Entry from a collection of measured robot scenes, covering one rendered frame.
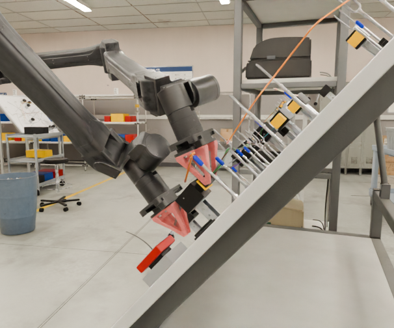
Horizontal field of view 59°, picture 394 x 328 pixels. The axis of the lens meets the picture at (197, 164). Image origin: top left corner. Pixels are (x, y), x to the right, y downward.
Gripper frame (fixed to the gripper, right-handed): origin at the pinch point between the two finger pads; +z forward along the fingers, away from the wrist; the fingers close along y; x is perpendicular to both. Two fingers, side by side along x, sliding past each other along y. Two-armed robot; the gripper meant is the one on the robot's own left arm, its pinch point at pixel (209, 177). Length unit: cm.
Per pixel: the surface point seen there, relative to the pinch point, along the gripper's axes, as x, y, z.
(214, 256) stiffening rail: -1.9, -14.4, 10.7
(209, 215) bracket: 3.6, 0.4, 7.4
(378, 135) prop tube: -33, 75, 15
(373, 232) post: -18, 85, 54
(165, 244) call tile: 0.0, -22.7, 4.2
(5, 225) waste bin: 326, 178, -13
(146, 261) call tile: 2.5, -25.0, 5.1
